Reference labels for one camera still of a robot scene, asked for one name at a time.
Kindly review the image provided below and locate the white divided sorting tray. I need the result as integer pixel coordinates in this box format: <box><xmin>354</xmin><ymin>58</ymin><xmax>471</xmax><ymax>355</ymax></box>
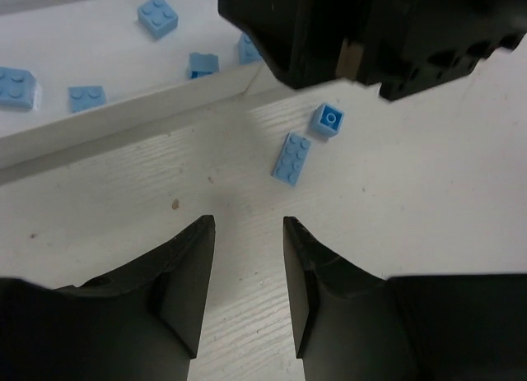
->
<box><xmin>1</xmin><ymin>0</ymin><xmax>288</xmax><ymax>183</ymax></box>

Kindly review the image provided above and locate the light blue lego plate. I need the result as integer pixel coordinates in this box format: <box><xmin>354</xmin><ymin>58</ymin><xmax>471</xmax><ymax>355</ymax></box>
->
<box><xmin>271</xmin><ymin>132</ymin><xmax>311</xmax><ymax>187</ymax></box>

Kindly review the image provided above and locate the light blue square plate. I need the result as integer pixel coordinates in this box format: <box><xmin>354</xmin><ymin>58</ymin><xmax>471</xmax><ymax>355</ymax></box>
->
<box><xmin>188</xmin><ymin>52</ymin><xmax>219</xmax><ymax>79</ymax></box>
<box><xmin>68</xmin><ymin>86</ymin><xmax>106</xmax><ymax>113</ymax></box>

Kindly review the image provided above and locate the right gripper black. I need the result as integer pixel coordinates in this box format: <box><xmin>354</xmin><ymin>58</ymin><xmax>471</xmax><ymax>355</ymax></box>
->
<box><xmin>217</xmin><ymin>0</ymin><xmax>526</xmax><ymax>101</ymax></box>

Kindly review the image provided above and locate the light blue brick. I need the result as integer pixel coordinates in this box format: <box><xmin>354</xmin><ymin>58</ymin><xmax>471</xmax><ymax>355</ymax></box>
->
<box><xmin>137</xmin><ymin>0</ymin><xmax>179</xmax><ymax>39</ymax></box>

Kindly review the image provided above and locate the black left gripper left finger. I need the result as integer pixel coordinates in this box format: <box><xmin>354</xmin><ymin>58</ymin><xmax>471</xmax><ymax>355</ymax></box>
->
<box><xmin>1</xmin><ymin>215</ymin><xmax>215</xmax><ymax>380</ymax></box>

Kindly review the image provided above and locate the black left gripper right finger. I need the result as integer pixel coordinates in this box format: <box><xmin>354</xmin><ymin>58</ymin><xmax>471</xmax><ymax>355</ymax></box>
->
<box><xmin>283</xmin><ymin>216</ymin><xmax>526</xmax><ymax>380</ymax></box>

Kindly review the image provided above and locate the blue square lego plate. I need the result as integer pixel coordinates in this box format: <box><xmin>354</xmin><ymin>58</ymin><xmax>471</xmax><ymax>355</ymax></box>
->
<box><xmin>310</xmin><ymin>103</ymin><xmax>344</xmax><ymax>138</ymax></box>

